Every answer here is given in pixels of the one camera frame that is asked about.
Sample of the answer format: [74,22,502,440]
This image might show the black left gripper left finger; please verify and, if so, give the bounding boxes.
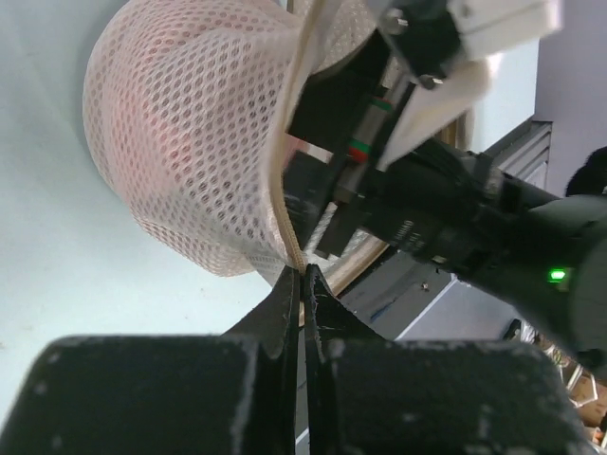
[1,268,300,454]

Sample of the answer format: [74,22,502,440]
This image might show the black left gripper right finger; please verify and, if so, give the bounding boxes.
[303,265,593,454]

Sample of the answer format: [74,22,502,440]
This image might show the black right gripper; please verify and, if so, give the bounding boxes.
[285,1,536,275]

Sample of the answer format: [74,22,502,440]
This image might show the pink mesh cylindrical laundry bag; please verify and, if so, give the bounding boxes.
[83,1,375,283]

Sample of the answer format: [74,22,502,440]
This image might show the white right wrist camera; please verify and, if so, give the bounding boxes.
[368,1,561,171]

